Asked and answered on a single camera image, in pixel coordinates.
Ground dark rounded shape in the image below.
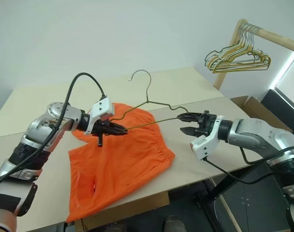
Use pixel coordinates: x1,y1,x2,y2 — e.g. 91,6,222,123
105,223,128,232

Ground black table frame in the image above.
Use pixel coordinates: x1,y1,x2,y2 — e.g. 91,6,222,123
192,164,267,232

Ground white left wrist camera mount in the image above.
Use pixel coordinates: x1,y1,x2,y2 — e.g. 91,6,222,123
84,96,115,135

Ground bunch of hangers on rack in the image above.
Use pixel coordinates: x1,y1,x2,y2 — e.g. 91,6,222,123
212,23,272,74

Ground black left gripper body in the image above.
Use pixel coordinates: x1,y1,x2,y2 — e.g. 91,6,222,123
91,119,113,147

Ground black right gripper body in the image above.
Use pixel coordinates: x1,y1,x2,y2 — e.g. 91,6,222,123
195,110,218,139

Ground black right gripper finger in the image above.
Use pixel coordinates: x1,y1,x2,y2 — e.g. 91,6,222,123
180,127,198,138
176,112,200,122

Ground yellow wire hanger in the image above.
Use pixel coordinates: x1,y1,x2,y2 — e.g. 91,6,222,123
208,23,270,71

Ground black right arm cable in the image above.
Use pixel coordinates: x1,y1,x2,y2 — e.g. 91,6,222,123
201,144,294,185

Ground olive wire hanger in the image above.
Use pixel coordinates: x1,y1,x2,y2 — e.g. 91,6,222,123
108,69,189,133

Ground silver wire hanger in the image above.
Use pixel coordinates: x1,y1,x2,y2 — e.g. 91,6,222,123
216,23,269,67

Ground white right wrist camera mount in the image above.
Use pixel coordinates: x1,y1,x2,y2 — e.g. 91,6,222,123
190,115,225,161

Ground grey rounded shape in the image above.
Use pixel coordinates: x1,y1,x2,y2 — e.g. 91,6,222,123
164,215,186,232

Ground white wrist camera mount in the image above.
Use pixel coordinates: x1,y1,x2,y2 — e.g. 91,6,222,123
190,115,225,161
84,96,115,135

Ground black flat panel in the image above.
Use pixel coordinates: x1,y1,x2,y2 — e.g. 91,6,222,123
261,88,294,146

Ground light wooden slat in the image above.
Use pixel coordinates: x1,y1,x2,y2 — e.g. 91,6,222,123
218,192,242,232

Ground brown cardboard box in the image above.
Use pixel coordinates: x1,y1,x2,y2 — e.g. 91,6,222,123
230,95,294,133

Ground orange shorts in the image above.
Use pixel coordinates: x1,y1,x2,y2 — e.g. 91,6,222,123
66,102,176,224

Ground dark green wire hanger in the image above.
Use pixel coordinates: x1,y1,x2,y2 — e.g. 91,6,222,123
204,23,257,73

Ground wooden clothes rack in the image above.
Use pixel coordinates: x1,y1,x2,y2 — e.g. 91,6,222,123
213,19,294,91

